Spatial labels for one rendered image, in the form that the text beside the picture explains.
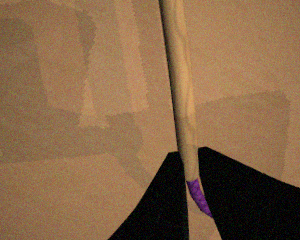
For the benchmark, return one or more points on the wooden stick with purple string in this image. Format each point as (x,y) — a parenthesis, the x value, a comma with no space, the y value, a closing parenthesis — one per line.
(177,49)

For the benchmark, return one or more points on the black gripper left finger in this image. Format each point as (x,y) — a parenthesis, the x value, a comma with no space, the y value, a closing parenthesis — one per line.
(162,212)

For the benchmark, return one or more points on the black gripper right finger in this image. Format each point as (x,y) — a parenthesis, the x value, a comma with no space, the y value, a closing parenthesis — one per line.
(247,204)

